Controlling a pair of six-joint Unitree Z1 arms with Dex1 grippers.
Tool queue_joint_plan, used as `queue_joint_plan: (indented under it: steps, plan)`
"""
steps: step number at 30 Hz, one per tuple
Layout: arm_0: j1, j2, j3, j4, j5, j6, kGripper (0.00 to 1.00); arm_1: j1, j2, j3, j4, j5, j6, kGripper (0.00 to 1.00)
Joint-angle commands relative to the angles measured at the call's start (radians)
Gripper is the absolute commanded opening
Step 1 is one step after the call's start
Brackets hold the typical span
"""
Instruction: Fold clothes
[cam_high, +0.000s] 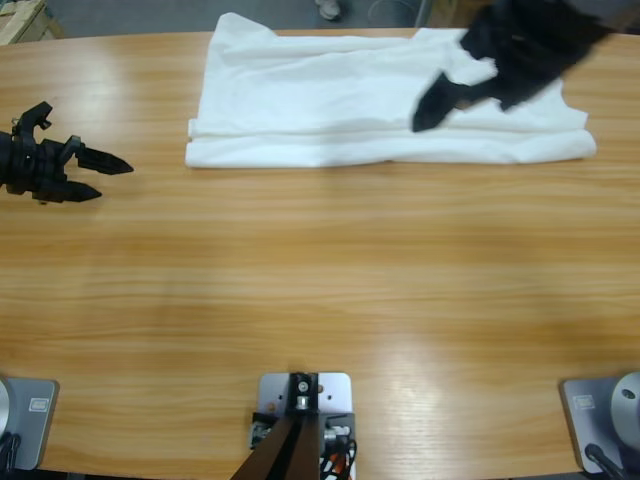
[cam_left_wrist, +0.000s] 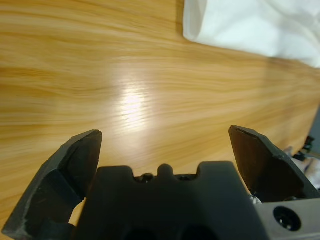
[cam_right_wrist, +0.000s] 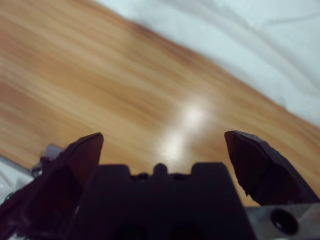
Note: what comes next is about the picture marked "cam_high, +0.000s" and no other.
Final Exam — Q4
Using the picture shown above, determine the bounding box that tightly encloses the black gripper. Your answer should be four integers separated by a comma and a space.
0, 129, 135, 206
411, 0, 616, 134

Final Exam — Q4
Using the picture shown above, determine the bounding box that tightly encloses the white T-shirt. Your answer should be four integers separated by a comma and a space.
184, 12, 599, 169

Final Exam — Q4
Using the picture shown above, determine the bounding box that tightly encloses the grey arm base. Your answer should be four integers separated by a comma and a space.
0, 377, 60, 472
558, 370, 640, 474

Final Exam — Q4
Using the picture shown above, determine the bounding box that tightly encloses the light brown cardboard box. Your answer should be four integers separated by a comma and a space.
424, 0, 459, 27

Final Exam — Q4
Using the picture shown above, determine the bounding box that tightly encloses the dark brown cardboard box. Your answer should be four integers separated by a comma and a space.
452, 0, 489, 26

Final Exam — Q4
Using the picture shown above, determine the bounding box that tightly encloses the white sneaker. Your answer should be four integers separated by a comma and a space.
313, 0, 344, 22

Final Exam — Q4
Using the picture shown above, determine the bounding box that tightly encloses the light wooden pallet stack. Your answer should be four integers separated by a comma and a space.
0, 0, 65, 46

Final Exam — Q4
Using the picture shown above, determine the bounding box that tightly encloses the white cable loop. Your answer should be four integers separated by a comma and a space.
368, 0, 426, 27

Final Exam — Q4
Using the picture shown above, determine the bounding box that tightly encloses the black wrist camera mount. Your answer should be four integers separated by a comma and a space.
10, 101, 54, 137

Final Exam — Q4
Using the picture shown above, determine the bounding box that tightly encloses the white mount block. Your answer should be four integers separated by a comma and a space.
248, 370, 359, 480

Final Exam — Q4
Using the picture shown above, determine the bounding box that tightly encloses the dark post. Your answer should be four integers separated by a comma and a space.
234, 370, 321, 480

